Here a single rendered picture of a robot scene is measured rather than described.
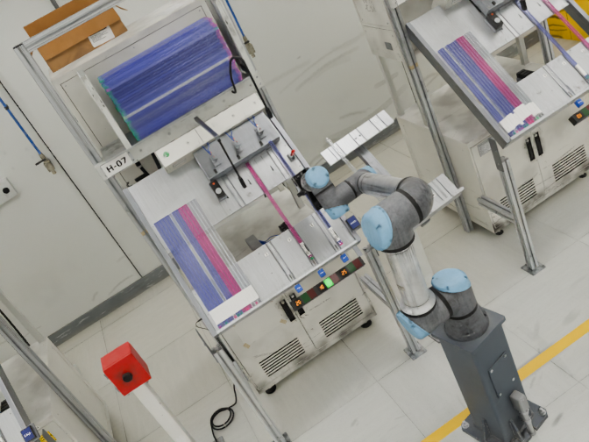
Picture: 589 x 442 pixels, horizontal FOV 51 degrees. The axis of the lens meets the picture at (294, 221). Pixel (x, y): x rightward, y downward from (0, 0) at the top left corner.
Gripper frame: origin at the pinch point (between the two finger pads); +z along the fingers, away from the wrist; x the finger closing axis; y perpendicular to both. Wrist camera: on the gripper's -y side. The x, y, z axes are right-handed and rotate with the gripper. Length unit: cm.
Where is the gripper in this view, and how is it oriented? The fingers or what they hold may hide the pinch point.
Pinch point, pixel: (305, 191)
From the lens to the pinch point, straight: 241.7
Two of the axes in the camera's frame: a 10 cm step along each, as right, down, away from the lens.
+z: -1.4, 0.5, 9.9
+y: -5.4, -8.4, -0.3
